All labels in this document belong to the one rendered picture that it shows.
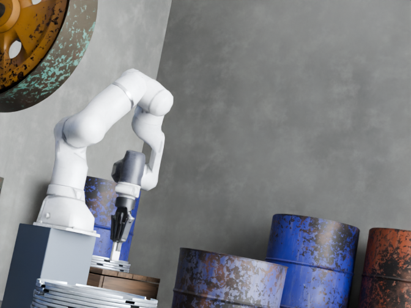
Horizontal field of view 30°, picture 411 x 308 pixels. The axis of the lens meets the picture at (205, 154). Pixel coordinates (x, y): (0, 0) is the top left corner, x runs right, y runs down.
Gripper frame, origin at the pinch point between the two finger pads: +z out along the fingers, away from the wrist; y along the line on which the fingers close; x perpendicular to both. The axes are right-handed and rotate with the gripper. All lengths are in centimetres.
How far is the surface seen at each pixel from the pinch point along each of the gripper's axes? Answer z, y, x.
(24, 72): -64, 44, 32
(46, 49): -74, 36, 28
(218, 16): -209, 240, -208
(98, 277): 10.3, -9.5, 11.0
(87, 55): -140, 248, -103
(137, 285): 10.8, -2.5, -10.8
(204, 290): 8.0, -30.9, -20.0
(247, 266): -3, -41, -29
